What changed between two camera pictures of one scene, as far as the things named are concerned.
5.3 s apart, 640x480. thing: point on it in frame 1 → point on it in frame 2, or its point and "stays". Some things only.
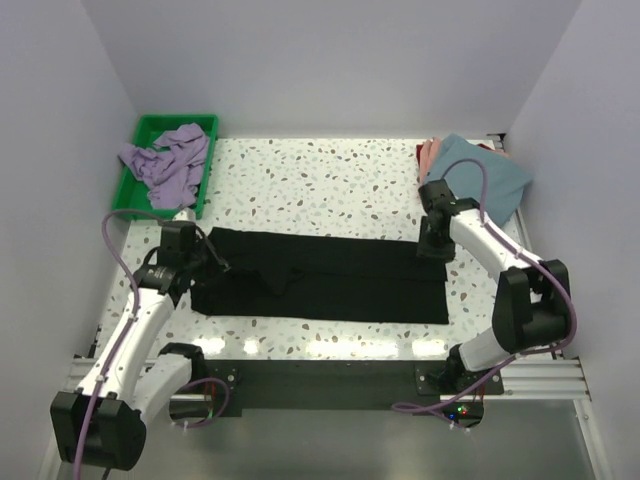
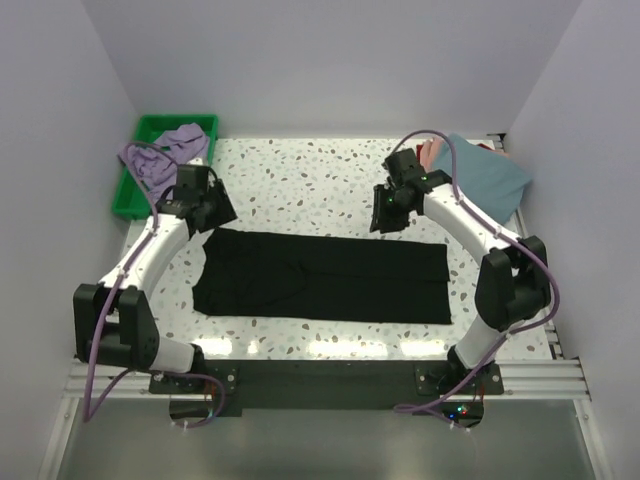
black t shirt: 278,275 stays
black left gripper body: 204,258 → 219,210
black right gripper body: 434,245 → 389,209
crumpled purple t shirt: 173,169 stays
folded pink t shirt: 428,153 stays
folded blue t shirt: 506,178 stays
